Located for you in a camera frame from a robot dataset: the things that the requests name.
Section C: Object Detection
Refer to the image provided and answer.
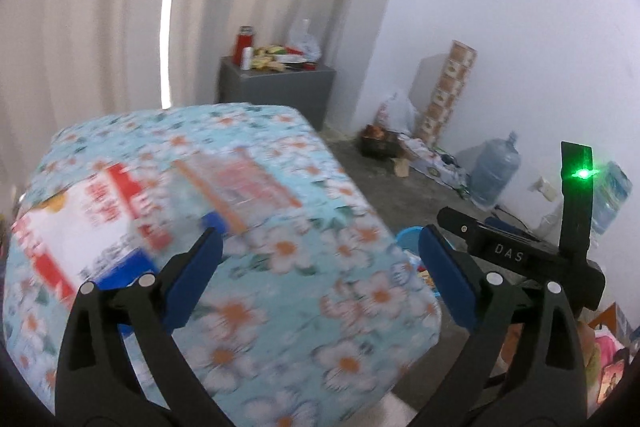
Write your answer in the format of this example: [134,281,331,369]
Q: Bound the black cable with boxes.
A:
[492,202,541,233]

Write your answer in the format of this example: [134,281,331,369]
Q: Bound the blue plastic basket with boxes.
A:
[395,227,442,304]

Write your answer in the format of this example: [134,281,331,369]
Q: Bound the labelled water bottle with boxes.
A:
[590,161,633,235]

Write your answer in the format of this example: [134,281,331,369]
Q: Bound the floral blue tablecloth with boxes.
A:
[2,103,443,427]

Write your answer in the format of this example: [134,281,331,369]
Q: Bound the brown cardboard box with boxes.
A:
[587,302,628,338]

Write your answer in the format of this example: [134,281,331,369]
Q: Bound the pile of snack packets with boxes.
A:
[252,44,318,72]

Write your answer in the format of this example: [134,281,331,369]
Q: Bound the tall patterned box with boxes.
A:
[415,39,478,145]

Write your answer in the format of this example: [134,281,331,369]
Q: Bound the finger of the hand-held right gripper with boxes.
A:
[437,206,483,252]
[484,216,543,243]

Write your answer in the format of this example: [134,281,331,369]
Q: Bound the large blue water jug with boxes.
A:
[469,132,522,210]

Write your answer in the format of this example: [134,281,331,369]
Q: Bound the grey cabinet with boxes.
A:
[219,57,337,132]

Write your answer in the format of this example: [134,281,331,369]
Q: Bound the white plastic bag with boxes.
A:
[375,91,421,135]

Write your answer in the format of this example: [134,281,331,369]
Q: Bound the pink printed bag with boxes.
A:
[595,334,633,403]

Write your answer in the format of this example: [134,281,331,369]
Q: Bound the dark basket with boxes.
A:
[360,123,403,159]

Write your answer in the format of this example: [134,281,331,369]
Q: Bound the red thermos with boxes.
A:
[234,26,254,65]

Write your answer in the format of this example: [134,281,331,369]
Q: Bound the white power adapter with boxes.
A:
[530,177,558,202]

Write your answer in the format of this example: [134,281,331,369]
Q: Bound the beige curtain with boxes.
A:
[0,0,416,208]

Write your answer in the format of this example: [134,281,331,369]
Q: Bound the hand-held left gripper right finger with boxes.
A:
[415,224,588,427]

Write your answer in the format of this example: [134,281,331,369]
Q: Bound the clear plastic bag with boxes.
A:
[287,18,323,62]

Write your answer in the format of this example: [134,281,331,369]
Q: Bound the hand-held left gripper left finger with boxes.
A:
[54,227,236,427]

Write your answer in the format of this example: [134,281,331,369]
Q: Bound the printed cloth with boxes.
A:
[400,134,471,198]

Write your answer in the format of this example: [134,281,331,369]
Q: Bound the red white packet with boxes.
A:
[12,162,173,313]

